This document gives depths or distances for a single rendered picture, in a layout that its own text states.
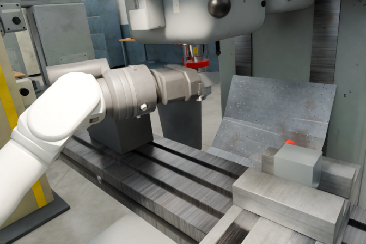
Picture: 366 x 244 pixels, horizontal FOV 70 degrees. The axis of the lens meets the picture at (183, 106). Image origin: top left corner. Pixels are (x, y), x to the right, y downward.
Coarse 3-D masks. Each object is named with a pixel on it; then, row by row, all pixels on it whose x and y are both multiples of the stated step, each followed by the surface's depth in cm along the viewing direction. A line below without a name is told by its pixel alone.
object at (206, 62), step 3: (189, 60) 52; (204, 60) 50; (207, 60) 50; (186, 63) 50; (189, 63) 50; (192, 63) 49; (195, 63) 49; (198, 63) 49; (201, 63) 49; (204, 63) 49; (207, 63) 50; (186, 66) 51; (189, 66) 50; (192, 66) 49; (195, 66) 49; (198, 66) 49; (201, 66) 49; (204, 66) 49
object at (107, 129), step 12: (108, 120) 77; (120, 120) 75; (132, 120) 78; (144, 120) 81; (96, 132) 87; (108, 132) 79; (120, 132) 76; (132, 132) 79; (144, 132) 82; (108, 144) 82; (120, 144) 76; (132, 144) 79
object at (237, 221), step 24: (264, 168) 51; (336, 168) 44; (360, 168) 50; (336, 192) 43; (240, 216) 41; (216, 240) 37; (240, 240) 37; (264, 240) 37; (288, 240) 36; (312, 240) 36; (336, 240) 36
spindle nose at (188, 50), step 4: (200, 44) 48; (204, 44) 48; (208, 44) 49; (184, 48) 50; (188, 48) 48; (192, 48) 48; (200, 48) 48; (204, 48) 48; (208, 48) 49; (188, 52) 49; (192, 52) 48; (200, 52) 48; (204, 52) 49; (208, 52) 49; (188, 56) 49; (192, 56) 49; (196, 56) 48
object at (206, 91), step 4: (192, 68) 49; (196, 68) 49; (200, 68) 49; (204, 68) 49; (208, 68) 50; (200, 72) 49; (204, 88) 51; (208, 88) 51; (204, 92) 51; (208, 92) 51; (200, 96) 51
